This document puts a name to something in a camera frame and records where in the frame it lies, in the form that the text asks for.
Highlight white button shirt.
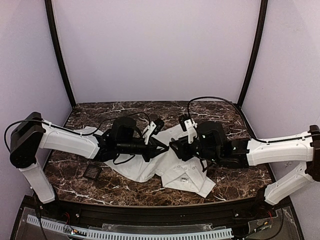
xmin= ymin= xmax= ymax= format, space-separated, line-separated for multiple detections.
xmin=74 ymin=124 xmax=216 ymax=199

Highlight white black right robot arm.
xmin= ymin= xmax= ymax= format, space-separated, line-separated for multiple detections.
xmin=169 ymin=121 xmax=320 ymax=206

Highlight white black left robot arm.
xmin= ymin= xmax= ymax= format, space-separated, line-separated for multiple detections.
xmin=3 ymin=112 xmax=169 ymax=204

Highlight black square box near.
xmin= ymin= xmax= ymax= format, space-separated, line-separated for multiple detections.
xmin=83 ymin=164 xmax=102 ymax=181

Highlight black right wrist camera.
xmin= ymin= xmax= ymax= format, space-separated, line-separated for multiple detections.
xmin=178 ymin=114 xmax=228 ymax=149

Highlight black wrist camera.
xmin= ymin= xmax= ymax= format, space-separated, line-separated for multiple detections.
xmin=109 ymin=116 xmax=165 ymax=145
xmin=178 ymin=114 xmax=228 ymax=149

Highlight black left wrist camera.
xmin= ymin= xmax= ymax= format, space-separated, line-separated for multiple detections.
xmin=109 ymin=116 xmax=165 ymax=145

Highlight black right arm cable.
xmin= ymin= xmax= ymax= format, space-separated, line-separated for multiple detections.
xmin=187 ymin=96 xmax=311 ymax=146

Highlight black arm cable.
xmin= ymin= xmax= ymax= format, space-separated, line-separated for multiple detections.
xmin=4 ymin=119 xmax=46 ymax=153
xmin=187 ymin=96 xmax=311 ymax=146

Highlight black front table rail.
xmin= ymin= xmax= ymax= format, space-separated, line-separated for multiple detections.
xmin=43 ymin=198 xmax=275 ymax=227

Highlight white slotted cable duct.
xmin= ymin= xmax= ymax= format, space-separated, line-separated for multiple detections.
xmin=41 ymin=218 xmax=234 ymax=240

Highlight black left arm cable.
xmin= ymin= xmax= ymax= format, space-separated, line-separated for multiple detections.
xmin=4 ymin=119 xmax=46 ymax=153

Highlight black right frame post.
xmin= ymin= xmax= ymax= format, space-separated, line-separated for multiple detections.
xmin=237 ymin=0 xmax=269 ymax=109

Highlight black frame post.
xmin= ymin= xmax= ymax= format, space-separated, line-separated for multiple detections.
xmin=44 ymin=0 xmax=77 ymax=108
xmin=237 ymin=0 xmax=269 ymax=109

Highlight black left frame post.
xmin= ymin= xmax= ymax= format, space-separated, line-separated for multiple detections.
xmin=44 ymin=0 xmax=77 ymax=108

